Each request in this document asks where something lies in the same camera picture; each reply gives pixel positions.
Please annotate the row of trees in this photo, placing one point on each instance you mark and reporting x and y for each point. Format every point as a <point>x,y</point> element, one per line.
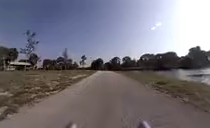
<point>159,60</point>

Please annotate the robot's own part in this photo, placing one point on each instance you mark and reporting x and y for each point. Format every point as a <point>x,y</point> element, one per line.
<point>144,125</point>
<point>72,126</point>

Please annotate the dry grass verge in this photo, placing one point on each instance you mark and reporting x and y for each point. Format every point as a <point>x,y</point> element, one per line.
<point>179,88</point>

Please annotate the thin bare tree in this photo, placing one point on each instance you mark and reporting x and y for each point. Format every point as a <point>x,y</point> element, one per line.
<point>29,43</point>

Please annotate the dry grass field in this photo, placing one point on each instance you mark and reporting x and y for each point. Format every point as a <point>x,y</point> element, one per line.
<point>26,86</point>

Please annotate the low building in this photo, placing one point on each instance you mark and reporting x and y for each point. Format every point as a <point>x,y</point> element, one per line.
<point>19,64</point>

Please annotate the pond water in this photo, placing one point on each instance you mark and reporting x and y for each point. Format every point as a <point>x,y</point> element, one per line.
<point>193,75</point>

